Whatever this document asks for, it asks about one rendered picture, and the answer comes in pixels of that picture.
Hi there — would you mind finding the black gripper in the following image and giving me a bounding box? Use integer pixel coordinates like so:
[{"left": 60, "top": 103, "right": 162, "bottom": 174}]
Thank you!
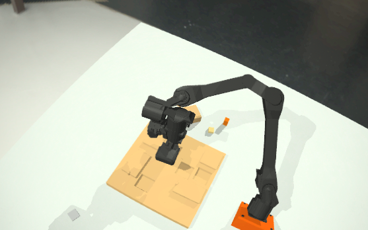
[{"left": 155, "top": 123, "right": 190, "bottom": 166}]

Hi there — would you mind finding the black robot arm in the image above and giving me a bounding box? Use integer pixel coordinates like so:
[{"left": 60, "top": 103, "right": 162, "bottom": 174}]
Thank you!
[{"left": 141, "top": 74, "right": 284, "bottom": 223}]

